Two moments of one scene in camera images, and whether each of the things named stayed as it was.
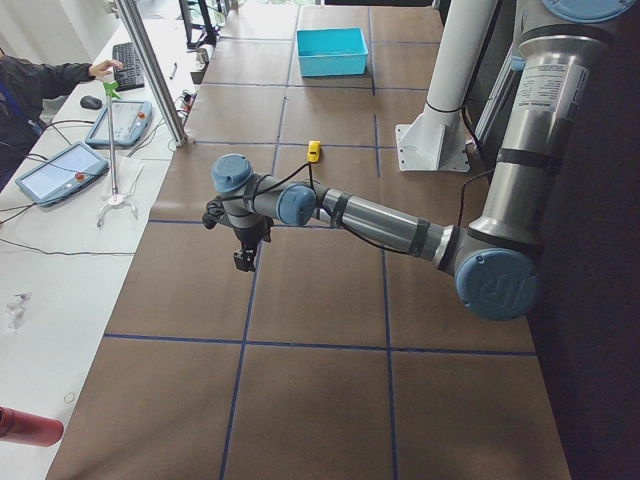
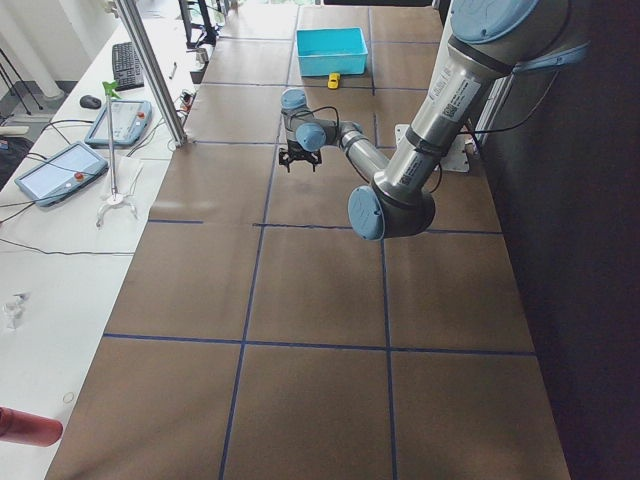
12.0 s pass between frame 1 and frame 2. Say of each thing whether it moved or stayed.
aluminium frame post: stayed
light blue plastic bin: stayed
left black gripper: moved
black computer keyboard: stayed
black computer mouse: stayed
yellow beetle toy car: moved
